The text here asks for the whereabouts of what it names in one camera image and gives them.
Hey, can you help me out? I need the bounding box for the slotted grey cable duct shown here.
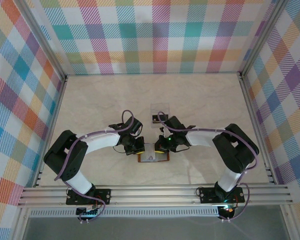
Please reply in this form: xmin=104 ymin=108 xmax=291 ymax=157
xmin=29 ymin=208 xmax=220 ymax=219

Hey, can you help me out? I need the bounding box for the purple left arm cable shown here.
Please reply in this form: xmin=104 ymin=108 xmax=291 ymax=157
xmin=53 ymin=109 xmax=144 ymax=224

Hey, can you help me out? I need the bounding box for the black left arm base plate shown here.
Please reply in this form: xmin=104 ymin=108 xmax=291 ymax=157
xmin=65 ymin=187 xmax=112 ymax=206

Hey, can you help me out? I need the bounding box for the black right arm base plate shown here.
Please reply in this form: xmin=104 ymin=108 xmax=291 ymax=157
xmin=198 ymin=186 xmax=246 ymax=204

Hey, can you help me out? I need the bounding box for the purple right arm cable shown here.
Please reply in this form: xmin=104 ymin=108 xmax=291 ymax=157
xmin=156 ymin=111 xmax=260 ymax=222

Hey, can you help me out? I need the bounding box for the aluminium upright post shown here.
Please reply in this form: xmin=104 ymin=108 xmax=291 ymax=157
xmin=240 ymin=0 xmax=289 ymax=76
xmin=14 ymin=0 xmax=67 ymax=79

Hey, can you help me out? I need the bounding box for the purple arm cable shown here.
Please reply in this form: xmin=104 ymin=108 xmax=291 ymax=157
xmin=53 ymin=109 xmax=144 ymax=224
xmin=156 ymin=111 xmax=260 ymax=222

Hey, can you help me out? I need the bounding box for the brown leather card holder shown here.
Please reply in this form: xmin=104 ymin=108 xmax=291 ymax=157
xmin=137 ymin=142 xmax=171 ymax=164

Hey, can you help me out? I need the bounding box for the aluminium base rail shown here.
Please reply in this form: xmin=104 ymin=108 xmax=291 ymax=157
xmin=17 ymin=183 xmax=295 ymax=209

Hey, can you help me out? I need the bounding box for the aluminium side rail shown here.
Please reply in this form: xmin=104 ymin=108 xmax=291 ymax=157
xmin=236 ymin=71 xmax=276 ymax=185
xmin=32 ymin=74 xmax=69 ymax=188

